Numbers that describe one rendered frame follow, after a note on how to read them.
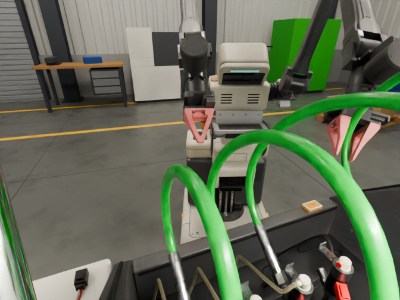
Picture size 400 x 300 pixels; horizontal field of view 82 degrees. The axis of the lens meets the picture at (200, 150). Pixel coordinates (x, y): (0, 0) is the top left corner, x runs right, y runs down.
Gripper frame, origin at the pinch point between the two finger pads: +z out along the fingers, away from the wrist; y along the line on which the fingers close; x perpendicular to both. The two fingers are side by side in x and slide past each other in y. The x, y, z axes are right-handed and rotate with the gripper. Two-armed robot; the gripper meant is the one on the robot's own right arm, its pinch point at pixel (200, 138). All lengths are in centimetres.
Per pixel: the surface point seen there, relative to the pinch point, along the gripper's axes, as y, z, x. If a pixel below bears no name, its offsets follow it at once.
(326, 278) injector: 6.1, 28.1, 18.4
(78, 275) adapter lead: -5.0, 25.6, -25.3
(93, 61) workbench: -348, -321, -166
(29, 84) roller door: -440, -330, -341
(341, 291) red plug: 10.0, 29.0, 18.1
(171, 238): 7.6, 19.9, -6.8
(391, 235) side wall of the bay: -10, 24, 48
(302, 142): 31.7, 13.4, 3.9
